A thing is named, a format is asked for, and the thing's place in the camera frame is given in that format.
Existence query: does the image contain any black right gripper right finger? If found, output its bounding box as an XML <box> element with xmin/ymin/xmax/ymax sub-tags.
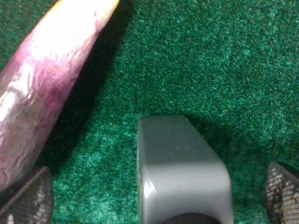
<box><xmin>265</xmin><ymin>162</ymin><xmax>299</xmax><ymax>224</ymax></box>

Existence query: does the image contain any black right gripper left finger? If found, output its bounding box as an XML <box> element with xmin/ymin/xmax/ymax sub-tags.
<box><xmin>0</xmin><ymin>167</ymin><xmax>54</xmax><ymax>224</ymax></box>

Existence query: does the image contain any grey pump soap bottle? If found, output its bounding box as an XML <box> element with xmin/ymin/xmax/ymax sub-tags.
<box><xmin>136</xmin><ymin>115</ymin><xmax>234</xmax><ymax>224</ymax></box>

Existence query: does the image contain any purple eggplant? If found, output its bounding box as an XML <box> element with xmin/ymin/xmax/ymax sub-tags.
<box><xmin>0</xmin><ymin>0</ymin><xmax>119</xmax><ymax>189</ymax></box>

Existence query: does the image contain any green velvet table cloth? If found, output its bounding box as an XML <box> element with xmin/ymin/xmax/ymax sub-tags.
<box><xmin>0</xmin><ymin>0</ymin><xmax>299</xmax><ymax>224</ymax></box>

